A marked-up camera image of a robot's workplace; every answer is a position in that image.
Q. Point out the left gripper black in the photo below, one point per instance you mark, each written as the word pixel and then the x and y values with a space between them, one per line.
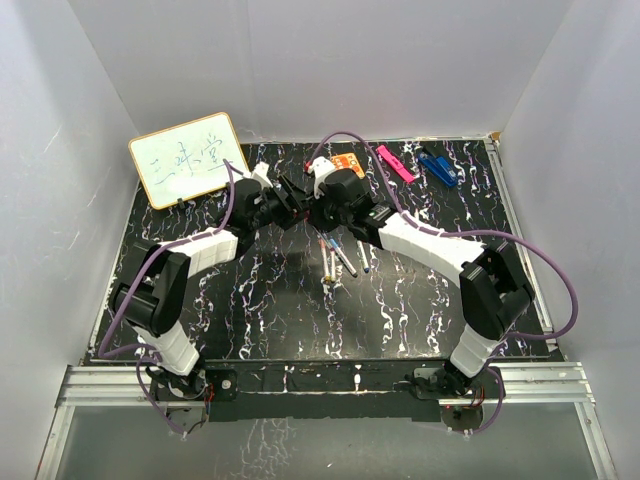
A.
pixel 292 208

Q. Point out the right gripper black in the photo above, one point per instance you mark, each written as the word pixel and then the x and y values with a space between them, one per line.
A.
pixel 316 216

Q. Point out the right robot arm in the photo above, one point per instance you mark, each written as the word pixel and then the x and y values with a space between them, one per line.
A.
pixel 494 288

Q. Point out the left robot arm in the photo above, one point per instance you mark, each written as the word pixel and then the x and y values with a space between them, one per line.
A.
pixel 154 276

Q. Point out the orange spiral notebook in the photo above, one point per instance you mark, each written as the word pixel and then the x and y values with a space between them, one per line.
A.
pixel 348 161

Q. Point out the light blue cap marker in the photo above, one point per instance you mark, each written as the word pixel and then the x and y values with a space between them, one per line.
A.
pixel 344 259

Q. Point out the pink utility knife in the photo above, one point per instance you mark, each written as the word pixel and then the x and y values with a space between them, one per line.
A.
pixel 395 164

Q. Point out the pink cap white marker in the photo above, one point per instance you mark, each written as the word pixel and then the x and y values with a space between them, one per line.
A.
pixel 325 261

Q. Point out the blue stapler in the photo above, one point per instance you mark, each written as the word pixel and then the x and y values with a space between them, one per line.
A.
pixel 439 167

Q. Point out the small whiteboard with writing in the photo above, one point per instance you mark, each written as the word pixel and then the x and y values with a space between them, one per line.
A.
pixel 189 160

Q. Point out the black mounting base bar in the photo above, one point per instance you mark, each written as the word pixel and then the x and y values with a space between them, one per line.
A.
pixel 418 390

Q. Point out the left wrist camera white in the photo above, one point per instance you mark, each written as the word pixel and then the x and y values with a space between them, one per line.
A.
pixel 260 174

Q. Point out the aluminium frame rail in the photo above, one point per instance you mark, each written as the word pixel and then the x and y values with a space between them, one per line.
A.
pixel 524 383

